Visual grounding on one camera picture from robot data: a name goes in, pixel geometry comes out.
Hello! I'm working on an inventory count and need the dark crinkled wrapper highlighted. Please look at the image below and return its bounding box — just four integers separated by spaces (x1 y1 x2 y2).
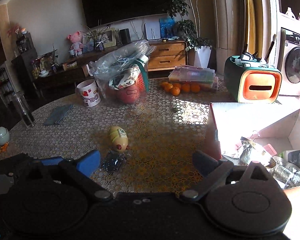
101 151 127 173

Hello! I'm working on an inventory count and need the clear flat plastic case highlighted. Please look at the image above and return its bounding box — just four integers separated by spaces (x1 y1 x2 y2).
168 66 218 91

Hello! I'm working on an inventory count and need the white strawberry mug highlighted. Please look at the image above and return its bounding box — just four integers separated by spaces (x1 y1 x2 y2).
76 79 101 108

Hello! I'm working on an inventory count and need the dark low tv bench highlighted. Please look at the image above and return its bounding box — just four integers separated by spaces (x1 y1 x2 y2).
34 46 118 101

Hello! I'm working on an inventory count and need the green white packet in box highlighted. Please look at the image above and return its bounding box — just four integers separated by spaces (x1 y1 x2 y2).
279 150 300 167

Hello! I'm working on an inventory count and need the white snack packet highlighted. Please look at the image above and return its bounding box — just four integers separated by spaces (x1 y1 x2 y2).
268 156 300 190

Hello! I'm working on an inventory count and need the black wall television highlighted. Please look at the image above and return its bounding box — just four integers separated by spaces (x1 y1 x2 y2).
79 0 173 29

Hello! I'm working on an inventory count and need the red white cardboard box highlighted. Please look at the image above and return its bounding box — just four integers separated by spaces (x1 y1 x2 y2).
203 101 300 196

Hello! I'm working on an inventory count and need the orange tangerine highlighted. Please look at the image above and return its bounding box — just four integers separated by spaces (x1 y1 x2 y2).
190 84 200 93
170 87 180 96
180 83 191 93
164 83 173 93

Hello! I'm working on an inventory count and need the framed photo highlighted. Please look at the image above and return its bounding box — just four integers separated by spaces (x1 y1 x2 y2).
100 28 116 48

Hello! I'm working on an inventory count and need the orange green storage stool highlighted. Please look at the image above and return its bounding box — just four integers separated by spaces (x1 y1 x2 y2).
224 56 282 103

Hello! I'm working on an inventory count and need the glass water bottle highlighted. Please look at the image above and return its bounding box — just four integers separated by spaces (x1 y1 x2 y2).
12 92 36 128

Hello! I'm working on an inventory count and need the clear plastic bag of goods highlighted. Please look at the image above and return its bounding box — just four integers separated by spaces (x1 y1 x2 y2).
88 40 156 107

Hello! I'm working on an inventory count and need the wooden drawer cabinet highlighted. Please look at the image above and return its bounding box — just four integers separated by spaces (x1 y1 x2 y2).
148 40 188 72

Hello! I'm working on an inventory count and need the black speaker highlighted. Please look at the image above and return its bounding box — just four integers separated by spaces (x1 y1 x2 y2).
119 28 131 45

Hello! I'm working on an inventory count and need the white front-load washing machine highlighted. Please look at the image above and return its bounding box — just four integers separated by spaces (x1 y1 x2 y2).
277 28 300 96

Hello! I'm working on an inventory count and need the tall green potted plant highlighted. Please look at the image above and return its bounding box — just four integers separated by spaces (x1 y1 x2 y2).
166 0 213 51

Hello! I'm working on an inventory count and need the yellow egg shaped toy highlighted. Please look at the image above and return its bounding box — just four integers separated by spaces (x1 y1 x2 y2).
109 126 129 153

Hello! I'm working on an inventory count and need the pink pig plush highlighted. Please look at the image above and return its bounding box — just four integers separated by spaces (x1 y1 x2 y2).
67 31 83 56

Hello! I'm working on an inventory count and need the blue folded cloth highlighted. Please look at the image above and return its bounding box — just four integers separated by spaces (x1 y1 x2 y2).
43 105 73 126

